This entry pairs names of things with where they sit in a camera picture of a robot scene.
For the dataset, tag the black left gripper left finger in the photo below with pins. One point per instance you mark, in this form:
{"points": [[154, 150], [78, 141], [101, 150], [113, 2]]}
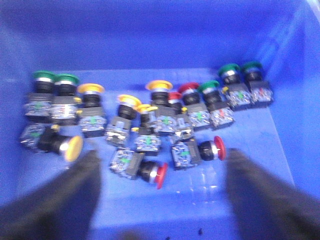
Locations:
{"points": [[62, 209]]}

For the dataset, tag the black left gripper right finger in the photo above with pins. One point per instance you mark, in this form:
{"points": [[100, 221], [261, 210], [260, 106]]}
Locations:
{"points": [[266, 207]]}

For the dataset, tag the yellow mushroom push button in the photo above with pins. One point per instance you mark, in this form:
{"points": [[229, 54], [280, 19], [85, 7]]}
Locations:
{"points": [[162, 117]]}

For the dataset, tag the yellow push button lying left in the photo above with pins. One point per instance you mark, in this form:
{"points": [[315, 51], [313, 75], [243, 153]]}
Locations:
{"points": [[41, 137]]}

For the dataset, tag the red push button lying front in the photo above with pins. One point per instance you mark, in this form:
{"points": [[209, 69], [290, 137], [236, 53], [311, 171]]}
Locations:
{"points": [[130, 164]]}

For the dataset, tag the red push button lying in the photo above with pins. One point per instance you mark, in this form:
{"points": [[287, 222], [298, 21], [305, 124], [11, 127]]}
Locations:
{"points": [[188, 154], [130, 164]]}

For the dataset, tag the yellow push button upright left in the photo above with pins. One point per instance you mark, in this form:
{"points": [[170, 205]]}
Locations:
{"points": [[92, 116]]}

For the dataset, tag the yellow push button tilted centre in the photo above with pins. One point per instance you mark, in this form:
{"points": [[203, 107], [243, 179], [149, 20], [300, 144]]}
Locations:
{"points": [[118, 130]]}

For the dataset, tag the red push button lying right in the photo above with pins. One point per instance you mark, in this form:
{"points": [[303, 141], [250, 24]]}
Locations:
{"points": [[188, 154]]}

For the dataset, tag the green push button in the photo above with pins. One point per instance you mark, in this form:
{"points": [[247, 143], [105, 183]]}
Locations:
{"points": [[64, 105], [221, 115], [260, 89], [38, 103], [234, 90]]}

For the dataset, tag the green push button far left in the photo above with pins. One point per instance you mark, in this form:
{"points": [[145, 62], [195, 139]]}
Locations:
{"points": [[38, 103]]}

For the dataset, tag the green push button centre right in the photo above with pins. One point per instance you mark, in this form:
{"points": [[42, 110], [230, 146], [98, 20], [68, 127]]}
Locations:
{"points": [[221, 115]]}

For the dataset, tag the yellow push button front centre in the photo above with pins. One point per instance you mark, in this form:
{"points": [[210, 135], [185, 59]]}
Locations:
{"points": [[146, 140]]}

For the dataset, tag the red push button small centre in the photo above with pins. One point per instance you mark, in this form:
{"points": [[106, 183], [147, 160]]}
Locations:
{"points": [[183, 130]]}

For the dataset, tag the green push button right back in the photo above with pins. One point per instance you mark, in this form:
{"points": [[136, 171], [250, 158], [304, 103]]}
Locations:
{"points": [[234, 90]]}

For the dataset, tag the red push button upright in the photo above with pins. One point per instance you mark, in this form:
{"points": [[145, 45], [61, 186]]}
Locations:
{"points": [[197, 111]]}

